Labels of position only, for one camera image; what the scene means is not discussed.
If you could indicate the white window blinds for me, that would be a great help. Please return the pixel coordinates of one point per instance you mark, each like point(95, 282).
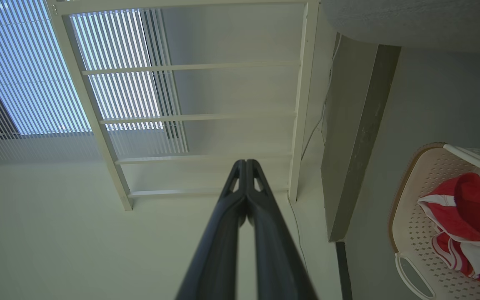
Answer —
point(36, 79)

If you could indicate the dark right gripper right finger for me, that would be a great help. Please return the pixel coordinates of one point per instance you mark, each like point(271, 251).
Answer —
point(277, 250)

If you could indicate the red and white clothing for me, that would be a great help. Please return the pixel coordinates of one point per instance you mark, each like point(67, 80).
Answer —
point(473, 204)

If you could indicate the white wooden railing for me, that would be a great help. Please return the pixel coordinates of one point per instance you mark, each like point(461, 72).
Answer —
point(302, 104)

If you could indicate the cream perforated plastic laundry basket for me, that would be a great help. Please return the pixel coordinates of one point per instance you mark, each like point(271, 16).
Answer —
point(415, 233)

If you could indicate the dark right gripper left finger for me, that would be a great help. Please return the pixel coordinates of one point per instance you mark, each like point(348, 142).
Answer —
point(219, 241)

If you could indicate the black baseboard strip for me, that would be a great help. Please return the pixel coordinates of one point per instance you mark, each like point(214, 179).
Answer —
point(344, 271)

